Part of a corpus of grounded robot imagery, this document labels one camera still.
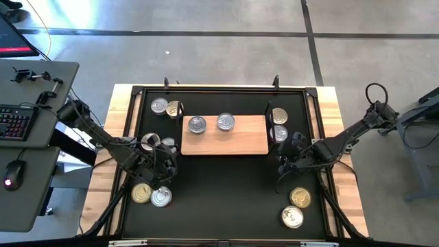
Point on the person's shoe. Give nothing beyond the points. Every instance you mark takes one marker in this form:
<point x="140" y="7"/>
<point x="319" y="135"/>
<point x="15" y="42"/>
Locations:
<point x="17" y="16"/>
<point x="12" y="4"/>

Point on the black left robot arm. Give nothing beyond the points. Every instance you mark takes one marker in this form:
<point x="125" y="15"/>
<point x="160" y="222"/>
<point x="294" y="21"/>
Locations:
<point x="103" y="139"/>

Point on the blue tuna can pale lid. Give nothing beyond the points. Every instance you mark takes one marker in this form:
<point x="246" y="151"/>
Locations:
<point x="292" y="216"/>

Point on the black desk clamp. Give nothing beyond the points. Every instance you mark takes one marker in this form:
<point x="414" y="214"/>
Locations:
<point x="43" y="97"/>
<point x="20" y="72"/>

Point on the black computer mouse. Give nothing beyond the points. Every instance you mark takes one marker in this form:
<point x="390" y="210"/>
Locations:
<point x="13" y="173"/>

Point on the white box under desk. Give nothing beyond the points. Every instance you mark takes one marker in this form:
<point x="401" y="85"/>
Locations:
<point x="73" y="168"/>

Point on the blue tuna can silver lid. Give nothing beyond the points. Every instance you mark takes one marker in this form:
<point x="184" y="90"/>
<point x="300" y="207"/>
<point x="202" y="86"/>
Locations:
<point x="280" y="133"/>

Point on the green tuna can gold lid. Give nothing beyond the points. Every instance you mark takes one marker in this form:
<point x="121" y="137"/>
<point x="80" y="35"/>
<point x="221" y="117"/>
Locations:
<point x="172" y="109"/>
<point x="279" y="115"/>

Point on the green tuna can silver lid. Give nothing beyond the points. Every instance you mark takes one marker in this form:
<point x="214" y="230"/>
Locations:
<point x="159" y="105"/>
<point x="197" y="124"/>

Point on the black monitor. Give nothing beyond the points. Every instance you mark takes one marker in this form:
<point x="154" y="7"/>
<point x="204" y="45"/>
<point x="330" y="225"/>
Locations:
<point x="13" y="37"/>

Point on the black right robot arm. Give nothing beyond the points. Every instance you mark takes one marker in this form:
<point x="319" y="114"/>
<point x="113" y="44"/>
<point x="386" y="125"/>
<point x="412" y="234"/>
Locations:
<point x="343" y="139"/>

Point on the grey desk foot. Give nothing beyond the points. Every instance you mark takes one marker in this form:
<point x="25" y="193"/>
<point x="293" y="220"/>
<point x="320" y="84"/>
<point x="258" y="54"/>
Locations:
<point x="48" y="211"/>

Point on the black table mat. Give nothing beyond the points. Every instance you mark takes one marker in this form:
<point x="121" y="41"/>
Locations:
<point x="223" y="192"/>

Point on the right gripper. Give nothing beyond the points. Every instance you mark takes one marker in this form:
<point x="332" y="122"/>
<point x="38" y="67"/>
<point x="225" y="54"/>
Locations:
<point x="296" y="154"/>

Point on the grey desk top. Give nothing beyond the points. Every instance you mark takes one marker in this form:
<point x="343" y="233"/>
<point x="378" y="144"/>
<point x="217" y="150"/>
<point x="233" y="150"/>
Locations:
<point x="31" y="206"/>
<point x="20" y="91"/>

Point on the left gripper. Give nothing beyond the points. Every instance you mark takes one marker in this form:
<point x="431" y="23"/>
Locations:
<point x="163" y="164"/>

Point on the wooden shelf with black legs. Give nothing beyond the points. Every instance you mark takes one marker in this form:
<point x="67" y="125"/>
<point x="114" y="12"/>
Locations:
<point x="240" y="140"/>

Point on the black desk leg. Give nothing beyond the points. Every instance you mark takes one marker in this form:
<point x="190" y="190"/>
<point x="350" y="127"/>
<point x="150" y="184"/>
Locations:
<point x="72" y="147"/>

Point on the black backlit keyboard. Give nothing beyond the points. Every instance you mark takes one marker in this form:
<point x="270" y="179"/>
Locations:
<point x="17" y="123"/>

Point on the silver frame end plate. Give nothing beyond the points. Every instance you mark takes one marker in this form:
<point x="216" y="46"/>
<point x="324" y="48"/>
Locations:
<point x="127" y="243"/>
<point x="319" y="244"/>

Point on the blue tuna can gold lid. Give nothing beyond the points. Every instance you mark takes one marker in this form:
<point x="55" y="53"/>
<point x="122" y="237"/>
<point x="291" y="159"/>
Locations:
<point x="300" y="197"/>
<point x="141" y="192"/>

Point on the dark grey desk frame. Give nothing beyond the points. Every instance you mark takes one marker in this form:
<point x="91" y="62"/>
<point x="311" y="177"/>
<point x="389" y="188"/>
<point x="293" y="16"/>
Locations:
<point x="416" y="164"/>

